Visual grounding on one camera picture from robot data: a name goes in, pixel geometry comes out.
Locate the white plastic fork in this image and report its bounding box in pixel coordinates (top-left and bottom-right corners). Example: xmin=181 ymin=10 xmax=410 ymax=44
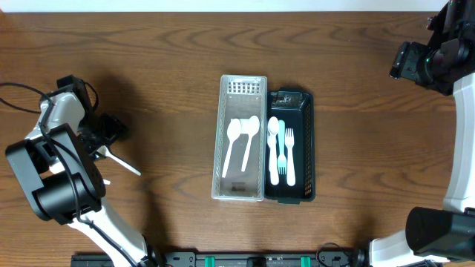
xmin=285 ymin=128 xmax=296 ymax=186
xmin=267 ymin=133 xmax=279 ymax=185

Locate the clear perforated plastic basket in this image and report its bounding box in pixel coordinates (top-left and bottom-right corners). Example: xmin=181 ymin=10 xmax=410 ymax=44
xmin=212 ymin=75 xmax=267 ymax=202

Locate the pale blue plastic fork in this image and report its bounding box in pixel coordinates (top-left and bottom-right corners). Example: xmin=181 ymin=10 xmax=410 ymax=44
xmin=277 ymin=119 xmax=287 ymax=175

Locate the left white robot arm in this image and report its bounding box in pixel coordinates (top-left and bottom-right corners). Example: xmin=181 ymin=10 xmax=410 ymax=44
xmin=5 ymin=92 xmax=159 ymax=266

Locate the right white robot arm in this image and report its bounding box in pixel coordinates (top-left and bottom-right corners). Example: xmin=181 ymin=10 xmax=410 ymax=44
xmin=353 ymin=0 xmax=474 ymax=266

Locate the black perforated plastic basket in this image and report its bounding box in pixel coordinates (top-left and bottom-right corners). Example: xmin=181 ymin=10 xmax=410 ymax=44
xmin=264 ymin=87 xmax=316 ymax=205

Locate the left black cable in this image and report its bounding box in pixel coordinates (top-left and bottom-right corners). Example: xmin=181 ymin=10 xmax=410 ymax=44
xmin=0 ymin=82 xmax=138 ymax=267

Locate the black cable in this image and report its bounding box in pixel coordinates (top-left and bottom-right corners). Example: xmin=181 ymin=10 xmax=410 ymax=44
xmin=0 ymin=82 xmax=138 ymax=267
xmin=315 ymin=242 xmax=353 ymax=267

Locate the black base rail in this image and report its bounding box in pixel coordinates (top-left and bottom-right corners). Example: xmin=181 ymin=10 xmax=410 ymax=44
xmin=70 ymin=244 xmax=442 ymax=267

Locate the right black cable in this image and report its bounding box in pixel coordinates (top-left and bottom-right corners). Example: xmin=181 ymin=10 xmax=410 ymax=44
xmin=315 ymin=242 xmax=353 ymax=267

